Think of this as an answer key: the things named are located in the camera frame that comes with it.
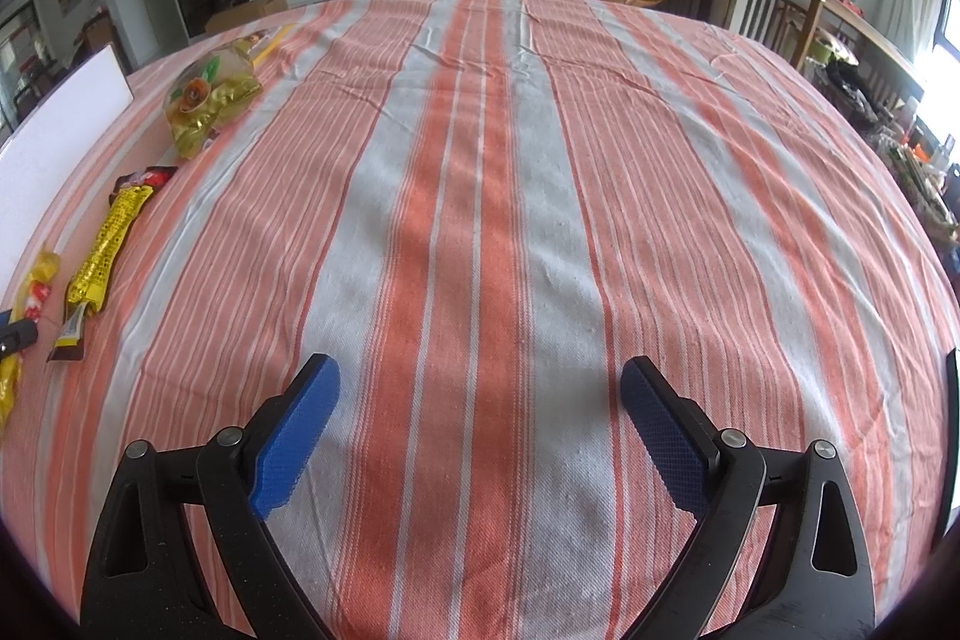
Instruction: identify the brown snack packet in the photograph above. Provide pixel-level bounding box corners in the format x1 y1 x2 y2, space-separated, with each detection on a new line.
46 301 92 363

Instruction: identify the yellow snack packet red top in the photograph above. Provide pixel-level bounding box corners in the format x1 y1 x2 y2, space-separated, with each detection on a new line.
64 164 179 315

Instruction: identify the wooden chair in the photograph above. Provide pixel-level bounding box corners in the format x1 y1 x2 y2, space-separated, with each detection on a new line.
724 0 826 73

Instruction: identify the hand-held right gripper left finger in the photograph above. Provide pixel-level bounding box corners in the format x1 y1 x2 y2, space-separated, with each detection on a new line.
79 353 341 640

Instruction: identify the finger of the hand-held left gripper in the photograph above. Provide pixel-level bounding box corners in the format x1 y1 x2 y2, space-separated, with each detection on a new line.
0 308 38 356

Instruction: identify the yellow red sausage packet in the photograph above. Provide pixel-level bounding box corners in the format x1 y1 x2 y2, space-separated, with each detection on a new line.
0 246 61 438

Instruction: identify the golden clear candy bag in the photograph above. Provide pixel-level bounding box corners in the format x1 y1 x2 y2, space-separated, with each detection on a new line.
163 42 263 160

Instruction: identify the wooden table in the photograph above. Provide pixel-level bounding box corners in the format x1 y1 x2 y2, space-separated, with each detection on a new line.
739 0 925 112

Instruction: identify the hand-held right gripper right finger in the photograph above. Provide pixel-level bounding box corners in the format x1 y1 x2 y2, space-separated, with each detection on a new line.
620 355 877 640

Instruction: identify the long yellow snack packet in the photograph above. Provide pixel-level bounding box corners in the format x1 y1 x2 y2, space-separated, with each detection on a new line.
240 23 299 65

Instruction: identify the white board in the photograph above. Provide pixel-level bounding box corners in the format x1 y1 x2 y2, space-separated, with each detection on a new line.
0 45 134 296

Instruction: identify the striped orange white bedsheet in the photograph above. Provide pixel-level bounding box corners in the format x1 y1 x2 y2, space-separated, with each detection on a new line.
0 0 960 640

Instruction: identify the cardboard box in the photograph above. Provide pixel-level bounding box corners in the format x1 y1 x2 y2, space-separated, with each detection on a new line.
204 0 290 35

